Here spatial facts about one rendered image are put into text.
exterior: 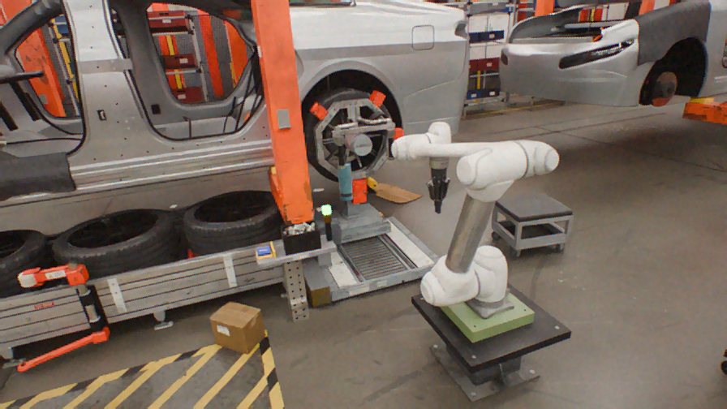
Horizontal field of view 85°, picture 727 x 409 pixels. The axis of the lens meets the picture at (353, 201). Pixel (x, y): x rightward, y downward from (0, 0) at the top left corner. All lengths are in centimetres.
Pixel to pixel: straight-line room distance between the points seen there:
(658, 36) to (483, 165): 338
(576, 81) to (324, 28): 260
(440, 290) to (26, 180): 233
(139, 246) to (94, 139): 67
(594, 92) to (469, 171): 323
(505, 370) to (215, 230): 173
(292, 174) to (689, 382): 210
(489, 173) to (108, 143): 217
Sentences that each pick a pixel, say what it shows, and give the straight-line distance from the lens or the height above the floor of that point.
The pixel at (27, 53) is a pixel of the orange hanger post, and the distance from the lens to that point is 509.
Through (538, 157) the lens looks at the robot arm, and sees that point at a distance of 138.
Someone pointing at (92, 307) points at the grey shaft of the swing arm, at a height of 27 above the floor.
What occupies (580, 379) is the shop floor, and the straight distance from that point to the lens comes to 223.
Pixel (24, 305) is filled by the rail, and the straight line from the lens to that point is 273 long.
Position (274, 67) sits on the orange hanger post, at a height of 139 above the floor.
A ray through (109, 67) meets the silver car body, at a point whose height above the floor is 144.
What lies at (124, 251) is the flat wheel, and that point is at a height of 48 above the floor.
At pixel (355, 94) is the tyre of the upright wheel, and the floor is 115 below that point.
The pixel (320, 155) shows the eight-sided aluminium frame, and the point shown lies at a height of 79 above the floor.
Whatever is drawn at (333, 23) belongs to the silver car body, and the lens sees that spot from 273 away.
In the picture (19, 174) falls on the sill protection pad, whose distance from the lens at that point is 291.
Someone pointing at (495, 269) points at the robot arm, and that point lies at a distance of 177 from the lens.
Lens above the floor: 151
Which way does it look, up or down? 23 degrees down
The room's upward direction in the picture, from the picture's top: 4 degrees counter-clockwise
